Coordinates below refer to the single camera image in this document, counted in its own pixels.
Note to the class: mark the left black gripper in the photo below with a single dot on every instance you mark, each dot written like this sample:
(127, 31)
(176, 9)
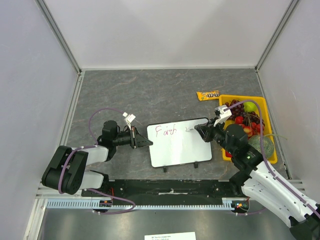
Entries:
(137, 140)

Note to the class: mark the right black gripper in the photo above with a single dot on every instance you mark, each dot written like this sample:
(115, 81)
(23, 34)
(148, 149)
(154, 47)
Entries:
(209, 130)

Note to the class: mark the magenta whiteboard marker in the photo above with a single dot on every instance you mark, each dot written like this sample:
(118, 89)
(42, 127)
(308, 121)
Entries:
(189, 129)

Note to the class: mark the white whiteboard black frame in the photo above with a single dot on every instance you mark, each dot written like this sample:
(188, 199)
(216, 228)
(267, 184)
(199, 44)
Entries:
(173, 145)

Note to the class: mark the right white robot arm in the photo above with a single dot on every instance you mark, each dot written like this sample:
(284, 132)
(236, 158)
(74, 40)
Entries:
(259, 180)

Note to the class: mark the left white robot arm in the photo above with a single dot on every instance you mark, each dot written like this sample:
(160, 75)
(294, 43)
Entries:
(66, 171)

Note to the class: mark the yellow candy packet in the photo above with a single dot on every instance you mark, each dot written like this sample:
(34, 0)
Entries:
(208, 95)

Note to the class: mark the purple grape bunch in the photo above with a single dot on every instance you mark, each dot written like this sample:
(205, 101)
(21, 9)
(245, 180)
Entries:
(237, 111)

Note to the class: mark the red cherries cluster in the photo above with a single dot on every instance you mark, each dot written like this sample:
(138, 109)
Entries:
(251, 124)

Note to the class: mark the green pear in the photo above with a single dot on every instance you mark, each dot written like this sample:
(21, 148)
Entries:
(249, 107)

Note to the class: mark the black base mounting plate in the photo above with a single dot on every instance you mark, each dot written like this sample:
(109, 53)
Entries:
(172, 192)

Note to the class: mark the green netted melon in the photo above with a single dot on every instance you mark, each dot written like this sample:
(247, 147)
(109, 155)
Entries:
(268, 145)

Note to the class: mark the white paper label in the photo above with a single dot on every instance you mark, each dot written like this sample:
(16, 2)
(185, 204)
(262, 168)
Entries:
(172, 236)

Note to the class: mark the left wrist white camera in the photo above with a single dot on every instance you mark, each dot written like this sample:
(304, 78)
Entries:
(128, 119)

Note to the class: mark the whiteboard metal wire stand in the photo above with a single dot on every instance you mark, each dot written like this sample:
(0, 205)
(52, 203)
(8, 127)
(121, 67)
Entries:
(195, 165)

